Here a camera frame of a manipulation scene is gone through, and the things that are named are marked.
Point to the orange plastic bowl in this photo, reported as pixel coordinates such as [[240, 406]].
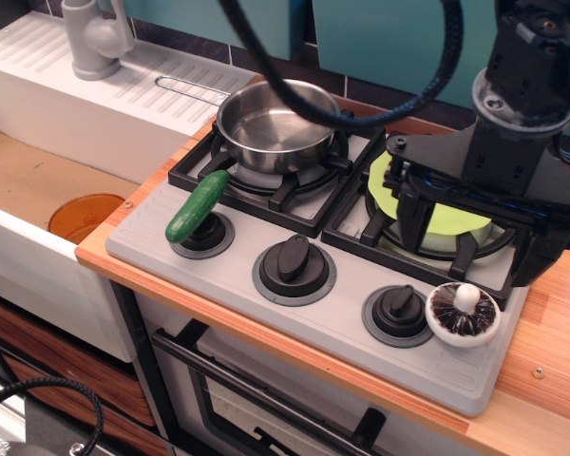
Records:
[[79, 217]]

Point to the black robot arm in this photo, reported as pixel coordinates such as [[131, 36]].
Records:
[[526, 83]]

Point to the white toy sink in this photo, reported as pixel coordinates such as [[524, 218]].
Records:
[[62, 137]]

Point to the light green plate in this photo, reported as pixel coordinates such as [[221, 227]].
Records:
[[445, 220]]

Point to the black left burner grate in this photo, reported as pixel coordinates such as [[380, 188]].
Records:
[[301, 202]]

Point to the black right burner grate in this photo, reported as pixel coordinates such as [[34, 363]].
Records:
[[361, 229]]

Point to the stainless steel pan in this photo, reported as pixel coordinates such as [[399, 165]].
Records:
[[260, 131]]

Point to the grey toy stove top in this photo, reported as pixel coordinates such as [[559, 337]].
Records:
[[459, 378]]

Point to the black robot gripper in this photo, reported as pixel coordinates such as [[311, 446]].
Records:
[[513, 177]]

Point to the oven door with handle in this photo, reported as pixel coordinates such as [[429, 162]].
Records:
[[249, 403]]

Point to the green toy pickle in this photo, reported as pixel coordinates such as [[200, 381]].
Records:
[[197, 207]]

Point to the grey toy faucet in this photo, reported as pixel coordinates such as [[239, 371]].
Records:
[[96, 43]]

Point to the black stove knob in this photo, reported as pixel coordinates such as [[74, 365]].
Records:
[[213, 237], [395, 316], [294, 272]]

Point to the black left stove knob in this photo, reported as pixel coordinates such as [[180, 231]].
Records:
[[213, 237]]

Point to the black right stove knob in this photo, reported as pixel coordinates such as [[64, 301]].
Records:
[[395, 316]]

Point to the white brown toy mushroom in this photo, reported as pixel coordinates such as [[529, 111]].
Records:
[[462, 315]]

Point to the black burner grate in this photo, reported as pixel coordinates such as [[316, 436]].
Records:
[[301, 202], [361, 229]]

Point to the black middle stove knob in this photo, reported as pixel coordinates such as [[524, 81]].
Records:
[[294, 272]]

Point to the wooden drawer front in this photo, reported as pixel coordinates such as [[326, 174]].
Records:
[[31, 347]]

